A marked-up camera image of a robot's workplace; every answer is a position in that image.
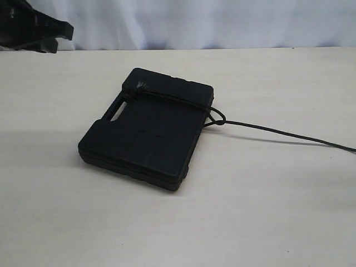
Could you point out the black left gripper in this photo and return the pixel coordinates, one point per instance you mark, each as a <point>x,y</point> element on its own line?
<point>25,28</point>

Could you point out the black plastic carrying case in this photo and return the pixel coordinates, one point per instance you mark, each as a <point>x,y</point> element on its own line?
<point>150,130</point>

